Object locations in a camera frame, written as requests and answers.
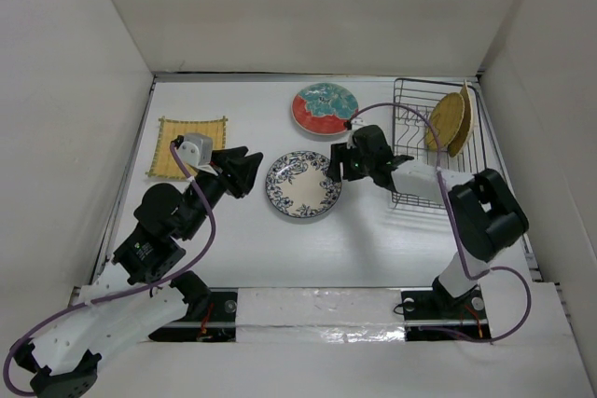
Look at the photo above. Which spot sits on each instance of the black wire dish rack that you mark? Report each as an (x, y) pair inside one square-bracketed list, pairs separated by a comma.
[(418, 98)]

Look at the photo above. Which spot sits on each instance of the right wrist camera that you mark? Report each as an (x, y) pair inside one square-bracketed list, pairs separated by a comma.
[(352, 126)]

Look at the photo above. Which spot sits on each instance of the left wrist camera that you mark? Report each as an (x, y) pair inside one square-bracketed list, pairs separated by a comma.
[(194, 149)]

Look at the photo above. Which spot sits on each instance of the fan-shaped bamboo tray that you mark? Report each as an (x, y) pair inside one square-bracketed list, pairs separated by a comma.
[(461, 138)]

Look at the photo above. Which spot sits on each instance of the blue floral white plate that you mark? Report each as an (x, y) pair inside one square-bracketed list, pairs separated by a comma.
[(297, 185)]

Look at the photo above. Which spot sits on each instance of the red teal ceramic plate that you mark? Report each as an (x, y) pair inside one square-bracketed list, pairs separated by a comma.
[(324, 108)]

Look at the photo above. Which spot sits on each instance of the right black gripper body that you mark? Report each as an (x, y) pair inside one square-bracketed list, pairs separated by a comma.
[(354, 165)]

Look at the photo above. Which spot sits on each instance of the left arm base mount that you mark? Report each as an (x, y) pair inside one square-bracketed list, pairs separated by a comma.
[(215, 323)]

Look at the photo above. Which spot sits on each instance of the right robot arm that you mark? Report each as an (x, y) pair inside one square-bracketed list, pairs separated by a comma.
[(483, 212)]

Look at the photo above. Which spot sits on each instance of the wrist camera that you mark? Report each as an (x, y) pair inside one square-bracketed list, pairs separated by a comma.
[(352, 126), (194, 149)]

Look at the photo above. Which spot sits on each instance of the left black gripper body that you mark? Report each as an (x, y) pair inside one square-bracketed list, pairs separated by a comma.
[(213, 187)]

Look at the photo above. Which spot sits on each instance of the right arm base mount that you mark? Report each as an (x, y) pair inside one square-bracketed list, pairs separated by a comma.
[(431, 314)]

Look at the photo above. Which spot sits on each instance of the round bamboo plate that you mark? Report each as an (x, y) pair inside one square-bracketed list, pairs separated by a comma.
[(446, 120)]

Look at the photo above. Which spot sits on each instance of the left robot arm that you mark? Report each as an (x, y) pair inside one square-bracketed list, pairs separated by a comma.
[(141, 288)]

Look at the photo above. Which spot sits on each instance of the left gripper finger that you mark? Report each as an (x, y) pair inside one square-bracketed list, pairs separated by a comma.
[(245, 174), (230, 161)]

